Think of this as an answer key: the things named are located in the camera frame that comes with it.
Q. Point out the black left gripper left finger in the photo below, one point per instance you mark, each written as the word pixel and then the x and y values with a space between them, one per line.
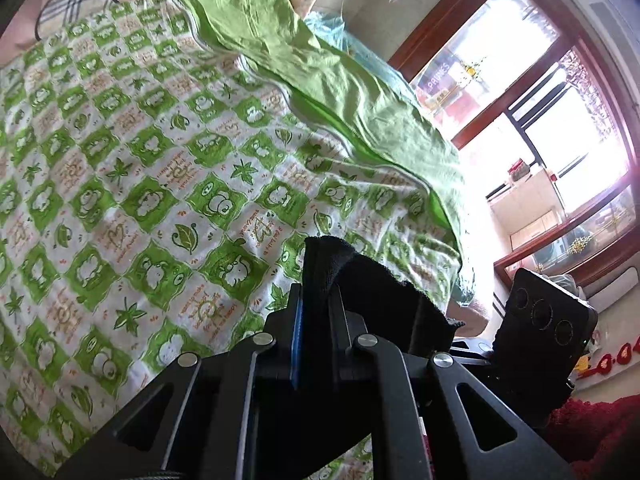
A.
pixel 223 417

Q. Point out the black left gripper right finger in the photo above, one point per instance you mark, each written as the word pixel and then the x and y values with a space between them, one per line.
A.
pixel 426 415

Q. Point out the black pants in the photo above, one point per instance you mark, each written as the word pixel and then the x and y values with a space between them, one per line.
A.
pixel 330 262

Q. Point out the wooden windowsill cabinet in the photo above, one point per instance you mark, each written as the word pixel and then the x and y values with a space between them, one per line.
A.
pixel 585 243

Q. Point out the red garment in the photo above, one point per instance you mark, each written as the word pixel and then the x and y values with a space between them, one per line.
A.
pixel 598 440

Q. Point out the green checkered bed sheet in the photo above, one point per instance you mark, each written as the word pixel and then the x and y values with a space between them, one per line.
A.
pixel 162 164

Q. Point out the wooden framed window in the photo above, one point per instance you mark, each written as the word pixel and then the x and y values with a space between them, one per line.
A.
pixel 520 81

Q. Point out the light blue cloth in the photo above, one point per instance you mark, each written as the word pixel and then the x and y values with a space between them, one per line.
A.
pixel 331 27

